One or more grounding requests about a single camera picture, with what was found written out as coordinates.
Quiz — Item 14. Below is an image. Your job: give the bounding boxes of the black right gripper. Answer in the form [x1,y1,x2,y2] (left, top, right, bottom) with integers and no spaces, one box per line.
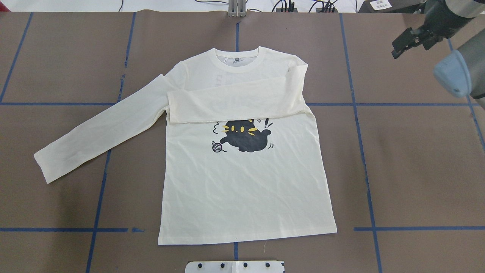
[391,0,467,59]

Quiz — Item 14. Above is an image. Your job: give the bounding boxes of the cream long-sleeve cat shirt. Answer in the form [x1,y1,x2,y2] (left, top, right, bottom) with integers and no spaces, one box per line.
[34,47,337,245]

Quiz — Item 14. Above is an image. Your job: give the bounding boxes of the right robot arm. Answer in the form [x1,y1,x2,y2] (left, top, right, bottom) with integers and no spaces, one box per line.
[392,0,485,107]

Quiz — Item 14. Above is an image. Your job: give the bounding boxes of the aluminium frame post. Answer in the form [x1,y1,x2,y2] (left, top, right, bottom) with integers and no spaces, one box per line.
[227,0,247,17]

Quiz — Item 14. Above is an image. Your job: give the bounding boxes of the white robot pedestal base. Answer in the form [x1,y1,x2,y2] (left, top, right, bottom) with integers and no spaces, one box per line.
[185,260,285,273]

